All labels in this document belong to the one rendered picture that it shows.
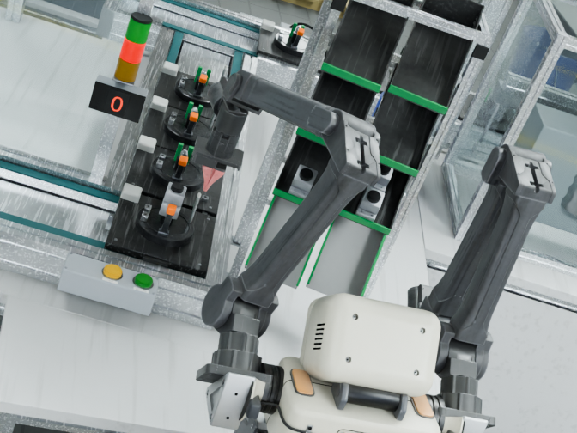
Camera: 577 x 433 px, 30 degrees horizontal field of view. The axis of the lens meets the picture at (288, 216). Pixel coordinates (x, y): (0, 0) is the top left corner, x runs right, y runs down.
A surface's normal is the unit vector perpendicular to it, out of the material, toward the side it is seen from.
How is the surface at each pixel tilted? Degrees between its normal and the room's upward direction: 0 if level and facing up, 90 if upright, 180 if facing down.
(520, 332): 90
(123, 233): 0
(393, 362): 47
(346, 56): 25
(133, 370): 0
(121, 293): 90
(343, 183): 93
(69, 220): 0
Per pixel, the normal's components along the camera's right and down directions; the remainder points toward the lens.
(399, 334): 0.29, -0.13
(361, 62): 0.21, -0.53
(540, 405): -0.04, 0.52
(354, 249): 0.09, -0.24
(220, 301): -0.79, -0.30
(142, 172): 0.32, -0.80
